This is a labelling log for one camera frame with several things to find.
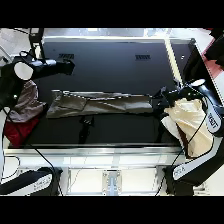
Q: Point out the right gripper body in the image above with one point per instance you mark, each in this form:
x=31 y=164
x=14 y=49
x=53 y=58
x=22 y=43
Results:
x=168 y=97

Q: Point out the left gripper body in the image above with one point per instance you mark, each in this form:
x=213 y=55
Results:
x=65 y=66

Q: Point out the olive green shirt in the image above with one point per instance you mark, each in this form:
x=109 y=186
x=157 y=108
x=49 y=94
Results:
x=100 y=105

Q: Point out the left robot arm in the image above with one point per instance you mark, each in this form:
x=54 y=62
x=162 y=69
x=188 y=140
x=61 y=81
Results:
x=23 y=70

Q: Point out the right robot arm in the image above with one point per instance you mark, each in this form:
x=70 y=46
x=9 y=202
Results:
x=213 y=120

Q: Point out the cream garment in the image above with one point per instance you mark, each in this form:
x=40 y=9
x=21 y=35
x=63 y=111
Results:
x=190 y=116

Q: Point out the tan garment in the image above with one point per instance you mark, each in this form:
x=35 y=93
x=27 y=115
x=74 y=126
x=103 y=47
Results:
x=26 y=103

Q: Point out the red garment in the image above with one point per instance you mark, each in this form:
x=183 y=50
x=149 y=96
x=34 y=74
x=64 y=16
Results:
x=18 y=131

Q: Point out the silver frame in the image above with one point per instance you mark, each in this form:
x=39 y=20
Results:
x=113 y=180

